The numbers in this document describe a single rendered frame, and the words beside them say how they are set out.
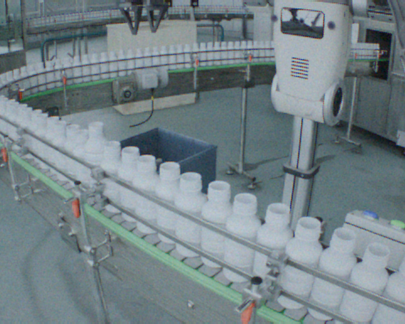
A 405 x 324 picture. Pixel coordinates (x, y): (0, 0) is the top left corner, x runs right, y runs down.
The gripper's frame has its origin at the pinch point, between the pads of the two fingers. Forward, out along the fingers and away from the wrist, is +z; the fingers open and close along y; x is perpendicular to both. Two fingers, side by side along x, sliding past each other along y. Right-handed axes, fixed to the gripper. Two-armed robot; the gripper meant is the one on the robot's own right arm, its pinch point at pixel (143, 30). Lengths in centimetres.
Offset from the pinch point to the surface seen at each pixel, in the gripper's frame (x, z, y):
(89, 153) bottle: 0.2, 26.7, 17.9
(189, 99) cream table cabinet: -274, 130, -327
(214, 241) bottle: 36, 34, 17
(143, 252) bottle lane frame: 20, 43, 20
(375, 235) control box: 62, 30, 3
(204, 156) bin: -9, 47, -35
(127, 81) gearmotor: -105, 40, -80
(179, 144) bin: -27, 49, -42
